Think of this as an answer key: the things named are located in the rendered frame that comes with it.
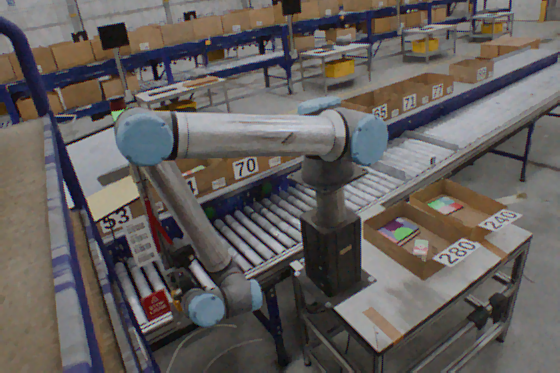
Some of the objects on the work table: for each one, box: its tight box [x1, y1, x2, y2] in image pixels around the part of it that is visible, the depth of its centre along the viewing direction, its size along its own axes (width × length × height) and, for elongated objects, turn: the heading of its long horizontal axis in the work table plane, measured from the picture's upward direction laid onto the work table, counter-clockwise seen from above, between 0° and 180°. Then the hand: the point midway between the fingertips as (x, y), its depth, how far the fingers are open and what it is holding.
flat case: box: [426, 196, 463, 215], centre depth 183 cm, size 14×19×2 cm
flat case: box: [376, 217, 420, 244], centre depth 169 cm, size 14×19×2 cm
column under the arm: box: [291, 207, 377, 311], centre depth 144 cm, size 26×26×33 cm
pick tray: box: [362, 201, 468, 281], centre depth 160 cm, size 28×38×10 cm
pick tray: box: [409, 179, 508, 243], centre depth 174 cm, size 28×38×10 cm
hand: (181, 288), depth 127 cm, fingers closed
